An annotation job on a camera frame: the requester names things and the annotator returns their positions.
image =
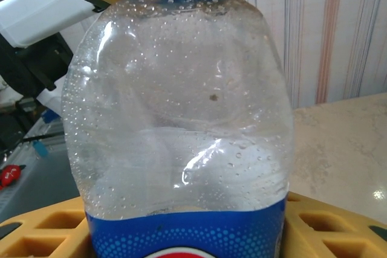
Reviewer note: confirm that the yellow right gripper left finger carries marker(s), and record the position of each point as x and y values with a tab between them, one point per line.
45	234

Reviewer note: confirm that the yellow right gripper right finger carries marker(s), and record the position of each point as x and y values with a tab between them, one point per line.
332	234

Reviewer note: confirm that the clear Pepsi bottle blue cap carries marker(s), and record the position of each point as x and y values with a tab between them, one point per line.
181	104

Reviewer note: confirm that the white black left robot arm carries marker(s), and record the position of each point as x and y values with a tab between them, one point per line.
39	19

